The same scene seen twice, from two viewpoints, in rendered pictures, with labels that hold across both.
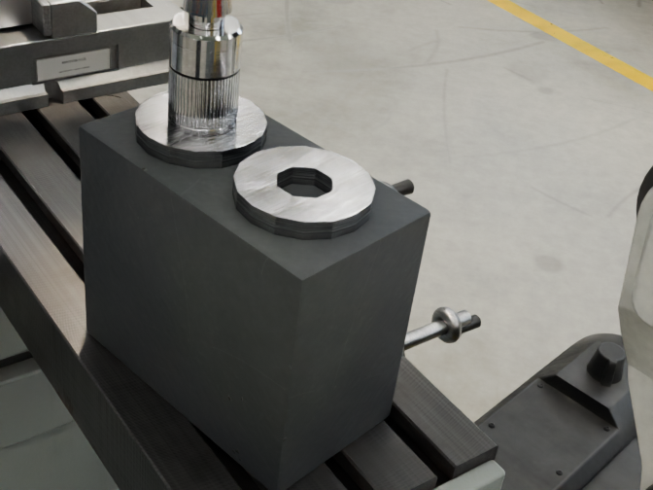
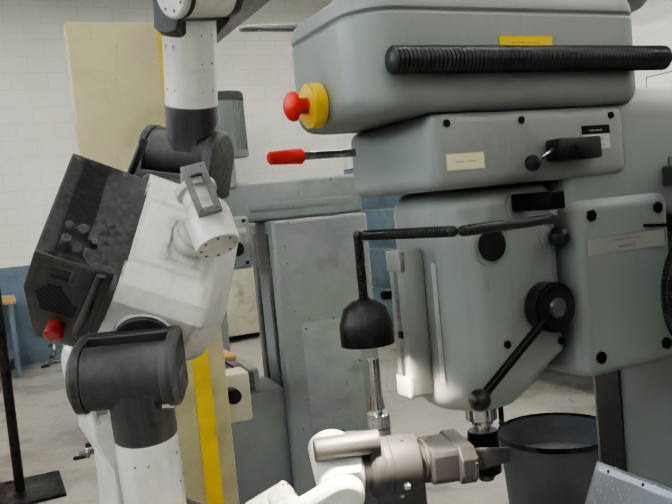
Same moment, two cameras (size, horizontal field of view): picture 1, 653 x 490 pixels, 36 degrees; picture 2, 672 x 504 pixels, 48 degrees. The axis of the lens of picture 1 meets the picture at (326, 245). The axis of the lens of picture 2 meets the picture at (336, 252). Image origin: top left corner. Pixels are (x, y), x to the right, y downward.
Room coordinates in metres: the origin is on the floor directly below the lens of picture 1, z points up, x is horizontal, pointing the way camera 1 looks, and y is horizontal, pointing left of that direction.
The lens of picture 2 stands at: (2.08, 0.44, 1.63)
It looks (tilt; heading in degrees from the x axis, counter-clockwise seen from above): 4 degrees down; 195
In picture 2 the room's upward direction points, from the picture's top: 5 degrees counter-clockwise
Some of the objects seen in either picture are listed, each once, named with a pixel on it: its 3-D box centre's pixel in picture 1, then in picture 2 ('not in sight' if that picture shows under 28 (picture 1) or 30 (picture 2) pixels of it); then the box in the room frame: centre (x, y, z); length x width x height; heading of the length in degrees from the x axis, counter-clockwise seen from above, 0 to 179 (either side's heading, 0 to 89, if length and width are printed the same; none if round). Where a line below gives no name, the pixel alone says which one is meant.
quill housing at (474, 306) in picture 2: not in sight; (474, 294); (0.92, 0.34, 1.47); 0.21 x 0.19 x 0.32; 40
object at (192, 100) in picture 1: (204, 79); (379, 432); (0.60, 0.10, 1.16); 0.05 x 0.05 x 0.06
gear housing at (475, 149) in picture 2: not in sight; (484, 153); (0.90, 0.37, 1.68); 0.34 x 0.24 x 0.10; 130
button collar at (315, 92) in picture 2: not in sight; (313, 105); (1.07, 0.15, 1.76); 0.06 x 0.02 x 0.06; 40
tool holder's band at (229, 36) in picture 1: (206, 29); (377, 415); (0.60, 0.10, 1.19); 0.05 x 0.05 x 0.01
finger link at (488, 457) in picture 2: not in sight; (491, 458); (0.95, 0.34, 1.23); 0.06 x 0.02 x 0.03; 115
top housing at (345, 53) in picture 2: not in sight; (461, 66); (0.92, 0.34, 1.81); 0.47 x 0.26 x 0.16; 130
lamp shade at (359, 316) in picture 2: not in sight; (365, 321); (1.08, 0.20, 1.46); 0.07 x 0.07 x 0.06
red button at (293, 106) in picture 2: not in sight; (297, 106); (1.09, 0.14, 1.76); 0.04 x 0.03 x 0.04; 40
